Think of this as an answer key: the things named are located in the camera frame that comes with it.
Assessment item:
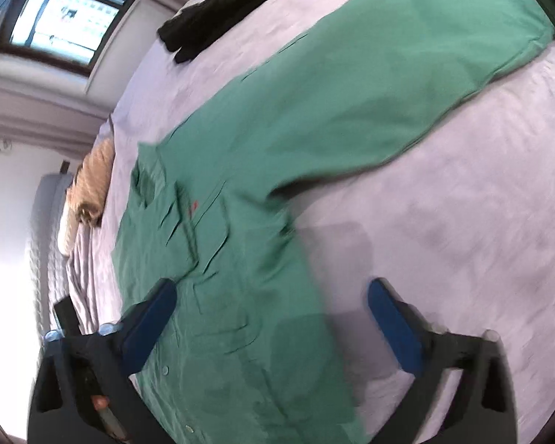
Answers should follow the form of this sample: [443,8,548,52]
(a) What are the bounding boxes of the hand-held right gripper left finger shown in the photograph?
[26,278,179,444]

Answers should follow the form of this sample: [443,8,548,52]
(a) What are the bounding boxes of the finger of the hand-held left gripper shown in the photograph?
[53,298,83,334]

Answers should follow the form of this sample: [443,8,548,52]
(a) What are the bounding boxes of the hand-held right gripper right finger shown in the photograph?
[367,277,519,444]

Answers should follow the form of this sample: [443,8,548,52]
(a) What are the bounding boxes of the green shirt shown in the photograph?
[113,0,555,444]

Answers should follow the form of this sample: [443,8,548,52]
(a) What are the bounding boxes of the grey quilted headboard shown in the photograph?
[28,173,77,334]

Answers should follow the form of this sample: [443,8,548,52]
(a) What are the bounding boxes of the light grey bedspread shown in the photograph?
[69,0,555,444]

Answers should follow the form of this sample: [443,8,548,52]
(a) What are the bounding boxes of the beige striped cloth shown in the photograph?
[66,139,116,227]

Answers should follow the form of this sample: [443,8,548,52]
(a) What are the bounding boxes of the dark framed window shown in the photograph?
[0,0,137,79]

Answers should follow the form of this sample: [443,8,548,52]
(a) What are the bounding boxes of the black garment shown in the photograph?
[157,0,322,63]

